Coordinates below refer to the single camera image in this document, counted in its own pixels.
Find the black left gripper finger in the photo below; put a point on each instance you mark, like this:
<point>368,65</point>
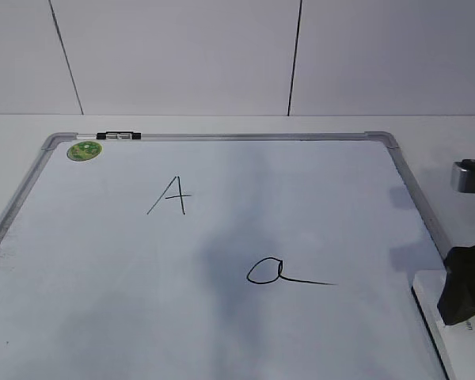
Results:
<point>457,301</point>

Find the white whiteboard eraser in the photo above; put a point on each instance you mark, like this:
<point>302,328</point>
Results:
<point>455,344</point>

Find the black and clear marker pen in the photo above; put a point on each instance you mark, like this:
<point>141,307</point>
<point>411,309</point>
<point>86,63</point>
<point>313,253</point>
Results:
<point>111,135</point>

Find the round green magnet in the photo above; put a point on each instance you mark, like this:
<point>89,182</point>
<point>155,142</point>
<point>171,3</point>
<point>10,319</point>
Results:
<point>84,151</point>

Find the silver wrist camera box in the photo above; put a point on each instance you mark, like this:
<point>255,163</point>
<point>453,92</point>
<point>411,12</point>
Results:
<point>463,176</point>

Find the white whiteboard with aluminium frame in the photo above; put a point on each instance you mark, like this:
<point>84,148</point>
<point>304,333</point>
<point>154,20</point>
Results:
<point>216,260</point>

